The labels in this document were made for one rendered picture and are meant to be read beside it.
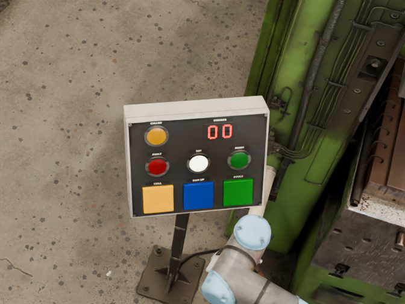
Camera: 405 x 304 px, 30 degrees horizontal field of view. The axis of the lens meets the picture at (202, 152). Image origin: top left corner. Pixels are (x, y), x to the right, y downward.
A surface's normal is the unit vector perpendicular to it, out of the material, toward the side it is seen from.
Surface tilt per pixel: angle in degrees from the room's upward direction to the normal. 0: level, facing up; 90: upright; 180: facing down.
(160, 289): 0
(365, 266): 90
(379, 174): 0
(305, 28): 90
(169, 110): 30
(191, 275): 0
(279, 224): 90
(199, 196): 60
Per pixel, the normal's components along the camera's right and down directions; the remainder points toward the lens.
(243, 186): 0.16, 0.53
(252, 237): 0.09, -0.47
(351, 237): -0.29, 0.83
